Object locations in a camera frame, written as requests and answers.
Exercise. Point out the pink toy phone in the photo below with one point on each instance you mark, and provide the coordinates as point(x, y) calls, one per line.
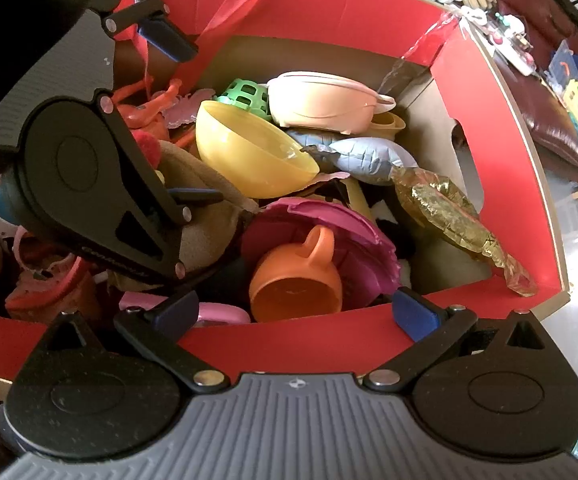
point(224, 315)

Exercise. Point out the gold foil balloon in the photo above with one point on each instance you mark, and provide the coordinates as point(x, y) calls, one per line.
point(449, 215)

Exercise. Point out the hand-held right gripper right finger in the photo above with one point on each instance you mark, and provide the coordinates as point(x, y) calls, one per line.
point(415, 316)

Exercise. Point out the blue picture book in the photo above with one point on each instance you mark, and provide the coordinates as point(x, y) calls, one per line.
point(566, 65)

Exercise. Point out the orange plastic toy figure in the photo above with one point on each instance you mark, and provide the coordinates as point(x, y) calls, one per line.
point(144, 110)

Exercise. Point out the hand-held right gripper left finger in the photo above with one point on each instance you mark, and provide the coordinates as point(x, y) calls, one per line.
point(176, 311)

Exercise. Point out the beige round plastic toy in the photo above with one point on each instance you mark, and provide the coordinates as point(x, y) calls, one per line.
point(319, 102)

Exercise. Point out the pink translucent plastic piece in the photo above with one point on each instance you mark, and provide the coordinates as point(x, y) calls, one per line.
point(189, 107)

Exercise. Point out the grey deflated foil balloon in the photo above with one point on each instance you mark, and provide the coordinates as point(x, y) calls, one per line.
point(369, 157)

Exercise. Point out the brown leather sofa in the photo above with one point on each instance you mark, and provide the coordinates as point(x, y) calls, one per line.
point(554, 110)

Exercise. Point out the green lattice ball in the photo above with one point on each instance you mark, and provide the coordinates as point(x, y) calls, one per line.
point(244, 95)

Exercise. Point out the orange plastic cup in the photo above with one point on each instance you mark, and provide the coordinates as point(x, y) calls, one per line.
point(294, 285)

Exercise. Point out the magenta scalloped plastic plate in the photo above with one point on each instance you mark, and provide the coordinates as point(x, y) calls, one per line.
point(359, 240)

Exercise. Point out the pile of shiny packets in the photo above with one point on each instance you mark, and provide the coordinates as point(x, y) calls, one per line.
point(489, 15)

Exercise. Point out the yellow plastic bowl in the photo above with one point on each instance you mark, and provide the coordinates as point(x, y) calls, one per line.
point(249, 155)

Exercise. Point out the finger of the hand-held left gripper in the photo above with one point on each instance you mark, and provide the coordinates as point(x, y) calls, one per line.
point(159, 240)
point(169, 37)

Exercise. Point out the red cardboard box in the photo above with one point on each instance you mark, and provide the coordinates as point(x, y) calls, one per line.
point(319, 15)

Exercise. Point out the tan plastic cup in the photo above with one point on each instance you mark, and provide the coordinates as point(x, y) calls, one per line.
point(391, 125)

